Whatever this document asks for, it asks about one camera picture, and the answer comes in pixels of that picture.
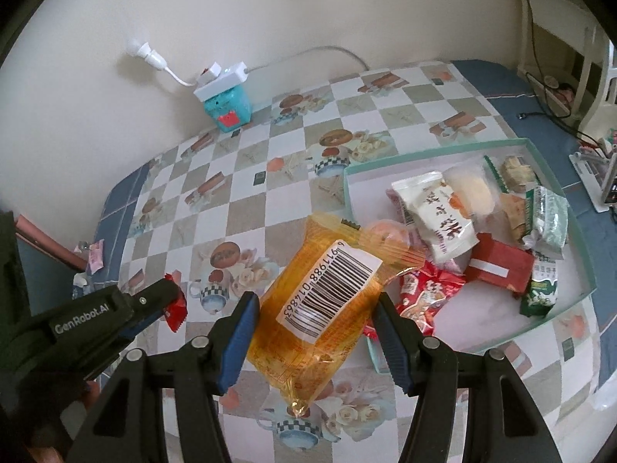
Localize beige jelly cup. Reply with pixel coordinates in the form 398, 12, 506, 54
363, 220, 411, 258

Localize black cable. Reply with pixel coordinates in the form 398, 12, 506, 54
515, 0, 604, 149

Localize small red candy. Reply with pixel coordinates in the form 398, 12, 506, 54
164, 270, 188, 332

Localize blue white crumpled cloth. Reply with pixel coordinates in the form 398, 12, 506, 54
72, 273, 94, 300

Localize red rectangular snack packet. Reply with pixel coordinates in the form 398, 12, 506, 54
464, 233, 534, 294

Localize white power strip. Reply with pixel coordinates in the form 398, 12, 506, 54
194, 62, 248, 103

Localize white wall plug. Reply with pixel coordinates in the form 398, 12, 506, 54
126, 41, 167, 71

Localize orange snack packet with barcode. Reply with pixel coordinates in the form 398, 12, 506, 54
247, 212, 425, 417

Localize teal toy basket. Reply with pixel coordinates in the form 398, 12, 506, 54
203, 86, 252, 133

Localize orange striped snack packet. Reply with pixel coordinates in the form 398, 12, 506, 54
500, 193, 526, 242

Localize white phone stand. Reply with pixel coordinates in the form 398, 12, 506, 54
569, 146, 616, 213

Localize green bean biscuit packet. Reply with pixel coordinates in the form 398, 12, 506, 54
519, 185, 571, 318

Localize red crinkled snack bag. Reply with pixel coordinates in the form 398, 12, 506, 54
394, 260, 467, 336

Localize small pink wrapper packet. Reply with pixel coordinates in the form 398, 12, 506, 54
73, 239, 105, 274

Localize white snack packet red text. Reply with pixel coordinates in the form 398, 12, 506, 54
391, 171, 479, 264

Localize green edged cracker packet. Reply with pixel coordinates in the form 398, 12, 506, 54
484, 156, 539, 194

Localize round bun in clear wrapper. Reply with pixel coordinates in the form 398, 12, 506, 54
443, 162, 499, 218

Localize pink rolled mat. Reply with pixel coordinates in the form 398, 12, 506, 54
16, 214, 87, 272

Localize teal shallow tray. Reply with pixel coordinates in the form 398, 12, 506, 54
342, 137, 598, 374

